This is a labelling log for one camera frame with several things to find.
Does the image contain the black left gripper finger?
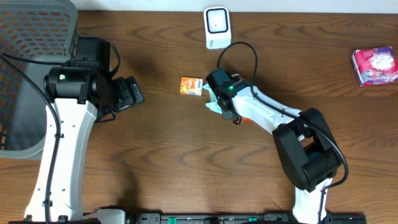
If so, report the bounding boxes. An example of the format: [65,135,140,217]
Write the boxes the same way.
[126,77,145,105]
[113,77,134,111]

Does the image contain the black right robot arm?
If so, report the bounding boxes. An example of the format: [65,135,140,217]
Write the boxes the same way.
[206,68,348,223]

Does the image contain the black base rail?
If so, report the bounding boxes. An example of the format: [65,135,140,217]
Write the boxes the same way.
[9,213,367,224]

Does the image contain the orange chocolate bar wrapper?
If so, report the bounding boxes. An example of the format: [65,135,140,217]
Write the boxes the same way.
[229,73,253,124]

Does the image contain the teal snack packet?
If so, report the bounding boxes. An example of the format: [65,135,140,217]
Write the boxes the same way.
[203,83,222,114]

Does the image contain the purple pad package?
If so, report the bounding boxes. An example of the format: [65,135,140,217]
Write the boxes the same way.
[350,46,397,86]

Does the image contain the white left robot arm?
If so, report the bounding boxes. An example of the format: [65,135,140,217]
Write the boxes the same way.
[23,67,144,223]

